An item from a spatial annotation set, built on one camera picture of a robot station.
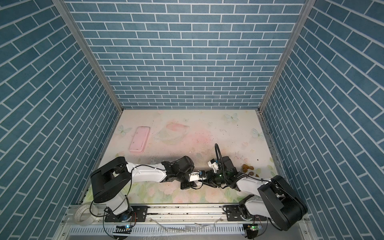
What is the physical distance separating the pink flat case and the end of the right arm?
48cm

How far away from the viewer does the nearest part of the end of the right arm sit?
0.66 meters

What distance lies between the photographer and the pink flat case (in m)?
0.97
